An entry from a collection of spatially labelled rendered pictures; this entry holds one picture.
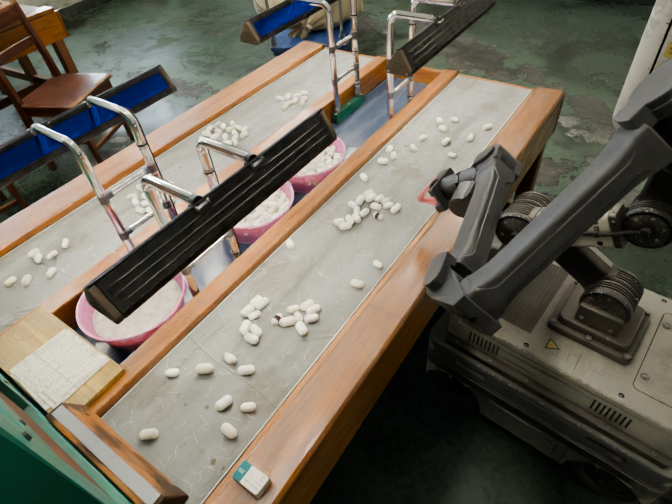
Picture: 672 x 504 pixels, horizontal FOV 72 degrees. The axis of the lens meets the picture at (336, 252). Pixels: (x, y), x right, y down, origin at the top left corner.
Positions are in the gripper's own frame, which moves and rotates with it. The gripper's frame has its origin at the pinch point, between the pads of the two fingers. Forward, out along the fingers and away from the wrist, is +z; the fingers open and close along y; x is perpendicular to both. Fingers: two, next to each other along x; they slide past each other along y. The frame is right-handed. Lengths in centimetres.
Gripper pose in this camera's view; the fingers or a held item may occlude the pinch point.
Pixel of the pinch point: (420, 198)
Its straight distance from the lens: 121.1
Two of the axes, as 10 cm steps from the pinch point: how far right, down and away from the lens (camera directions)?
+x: 5.8, 7.7, 2.6
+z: -5.8, 1.7, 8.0
